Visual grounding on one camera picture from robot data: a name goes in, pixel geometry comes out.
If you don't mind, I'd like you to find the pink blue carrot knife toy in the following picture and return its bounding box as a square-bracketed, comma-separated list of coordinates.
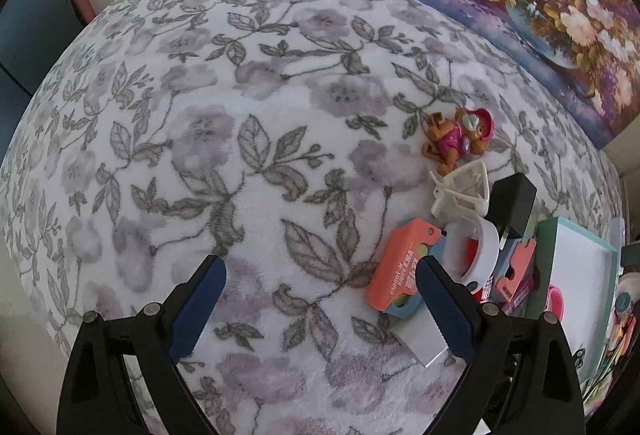
[492, 238, 537, 303]

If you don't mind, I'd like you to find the teal white box lid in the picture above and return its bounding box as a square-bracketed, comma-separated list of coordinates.
[525, 216, 617, 384]

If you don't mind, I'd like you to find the white tape roll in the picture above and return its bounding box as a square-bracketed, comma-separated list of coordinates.
[440, 215, 499, 292]

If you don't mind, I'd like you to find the pink puppy toy figure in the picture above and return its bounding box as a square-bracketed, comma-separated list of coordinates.
[422, 107, 495, 170]

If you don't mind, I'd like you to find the orange carrot knife toy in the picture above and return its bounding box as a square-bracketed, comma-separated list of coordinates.
[366, 218, 446, 319]

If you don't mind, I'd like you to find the white slotted plastic holder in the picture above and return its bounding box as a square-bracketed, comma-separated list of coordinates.
[430, 160, 489, 218]

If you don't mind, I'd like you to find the white power adapter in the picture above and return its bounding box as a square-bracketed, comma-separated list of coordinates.
[390, 306, 447, 368]

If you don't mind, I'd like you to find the floral patterned blanket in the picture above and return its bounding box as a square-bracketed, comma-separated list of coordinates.
[1, 0, 622, 434]

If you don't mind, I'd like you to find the white device with led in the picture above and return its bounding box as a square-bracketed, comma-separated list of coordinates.
[610, 216, 626, 265]

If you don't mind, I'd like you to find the black power adapter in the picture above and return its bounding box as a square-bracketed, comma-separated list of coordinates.
[485, 173, 537, 239]

